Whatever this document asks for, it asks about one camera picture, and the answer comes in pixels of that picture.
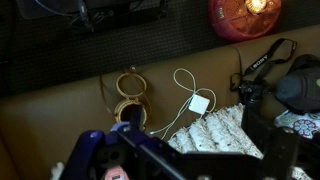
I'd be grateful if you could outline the white fluffy toy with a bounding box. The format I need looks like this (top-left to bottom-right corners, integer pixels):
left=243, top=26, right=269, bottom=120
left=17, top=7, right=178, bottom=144
left=50, top=161, right=66, bottom=180

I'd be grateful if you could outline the floral patterned pillow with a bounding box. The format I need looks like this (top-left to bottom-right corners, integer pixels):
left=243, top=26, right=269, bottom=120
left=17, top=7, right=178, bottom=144
left=273, top=109, right=320, bottom=140

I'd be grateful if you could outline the black soft bag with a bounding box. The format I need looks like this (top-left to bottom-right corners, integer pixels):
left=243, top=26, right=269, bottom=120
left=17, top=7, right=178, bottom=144
left=275, top=54, right=320, bottom=115

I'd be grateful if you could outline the white charger cable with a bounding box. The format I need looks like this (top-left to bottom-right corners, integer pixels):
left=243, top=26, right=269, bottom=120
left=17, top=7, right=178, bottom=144
left=149, top=67, right=218, bottom=140

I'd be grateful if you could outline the black Sony camera with strap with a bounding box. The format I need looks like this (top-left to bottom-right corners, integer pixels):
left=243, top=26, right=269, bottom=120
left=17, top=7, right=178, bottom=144
left=229, top=37, right=298, bottom=107

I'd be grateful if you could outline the brown sofa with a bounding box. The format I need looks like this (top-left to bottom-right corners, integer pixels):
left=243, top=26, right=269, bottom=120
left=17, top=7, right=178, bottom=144
left=0, top=24, right=320, bottom=180

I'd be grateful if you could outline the white fluffy pillow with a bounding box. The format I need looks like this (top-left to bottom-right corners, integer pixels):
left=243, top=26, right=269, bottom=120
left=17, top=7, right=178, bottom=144
left=167, top=103, right=314, bottom=180

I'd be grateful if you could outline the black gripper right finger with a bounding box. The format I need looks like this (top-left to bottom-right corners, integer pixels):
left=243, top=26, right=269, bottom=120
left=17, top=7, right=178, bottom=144
left=241, top=107, right=300, bottom=180

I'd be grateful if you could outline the blue plastic connector piece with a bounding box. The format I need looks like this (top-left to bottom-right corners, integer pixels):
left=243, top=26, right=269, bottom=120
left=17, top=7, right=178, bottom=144
left=60, top=121, right=134, bottom=180

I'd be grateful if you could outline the brown wicker jar with lid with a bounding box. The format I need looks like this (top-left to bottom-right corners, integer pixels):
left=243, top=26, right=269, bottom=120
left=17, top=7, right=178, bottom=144
left=99, top=65, right=153, bottom=132

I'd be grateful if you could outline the white power adapter brick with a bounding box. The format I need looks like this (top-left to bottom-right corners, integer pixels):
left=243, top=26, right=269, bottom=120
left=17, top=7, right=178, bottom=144
left=188, top=94, right=211, bottom=116

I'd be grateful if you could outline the black cable bundle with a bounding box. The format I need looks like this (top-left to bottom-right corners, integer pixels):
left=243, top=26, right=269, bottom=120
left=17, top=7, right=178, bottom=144
left=68, top=0, right=169, bottom=33

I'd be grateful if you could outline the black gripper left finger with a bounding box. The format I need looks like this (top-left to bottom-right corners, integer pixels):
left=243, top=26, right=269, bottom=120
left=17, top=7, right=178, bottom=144
left=115, top=105, right=188, bottom=180

